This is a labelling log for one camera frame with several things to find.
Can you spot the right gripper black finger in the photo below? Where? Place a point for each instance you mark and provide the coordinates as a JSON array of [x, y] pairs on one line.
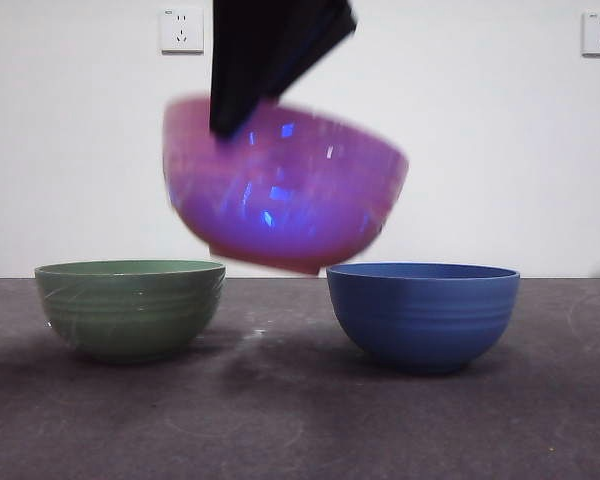
[[330, 45], [250, 55]]

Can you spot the red ribbed bowl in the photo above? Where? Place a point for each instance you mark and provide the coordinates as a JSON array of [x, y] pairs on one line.
[[290, 200]]

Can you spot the green ribbed bowl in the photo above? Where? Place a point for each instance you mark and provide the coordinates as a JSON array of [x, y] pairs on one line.
[[130, 315]]

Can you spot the blue ribbed bowl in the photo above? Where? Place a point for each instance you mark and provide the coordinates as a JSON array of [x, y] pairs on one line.
[[425, 320]]

